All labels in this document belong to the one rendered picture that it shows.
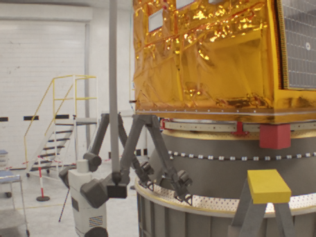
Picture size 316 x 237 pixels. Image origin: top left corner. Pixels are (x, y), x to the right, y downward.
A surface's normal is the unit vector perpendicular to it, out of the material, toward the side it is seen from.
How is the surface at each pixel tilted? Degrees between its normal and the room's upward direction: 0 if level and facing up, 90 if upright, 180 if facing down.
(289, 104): 93
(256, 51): 88
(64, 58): 90
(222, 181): 62
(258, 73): 90
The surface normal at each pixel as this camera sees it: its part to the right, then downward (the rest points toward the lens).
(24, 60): 0.50, 0.02
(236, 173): -0.35, -0.43
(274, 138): -0.88, 0.04
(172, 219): -0.73, 0.04
